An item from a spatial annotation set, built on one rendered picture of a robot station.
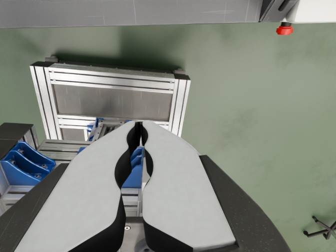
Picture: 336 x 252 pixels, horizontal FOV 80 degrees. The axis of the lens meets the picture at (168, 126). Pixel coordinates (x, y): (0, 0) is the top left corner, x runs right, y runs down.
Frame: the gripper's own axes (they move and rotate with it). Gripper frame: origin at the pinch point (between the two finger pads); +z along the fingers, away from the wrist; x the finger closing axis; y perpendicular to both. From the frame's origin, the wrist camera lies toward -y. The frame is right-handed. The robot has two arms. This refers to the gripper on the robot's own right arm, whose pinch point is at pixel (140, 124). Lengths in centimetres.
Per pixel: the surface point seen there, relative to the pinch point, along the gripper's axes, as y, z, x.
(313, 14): -4.1, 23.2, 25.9
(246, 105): 61, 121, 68
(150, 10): -5.0, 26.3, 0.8
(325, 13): -4.3, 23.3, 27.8
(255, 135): 89, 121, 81
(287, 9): -4.9, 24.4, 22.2
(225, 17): -3.9, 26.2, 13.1
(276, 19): -3.5, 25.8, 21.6
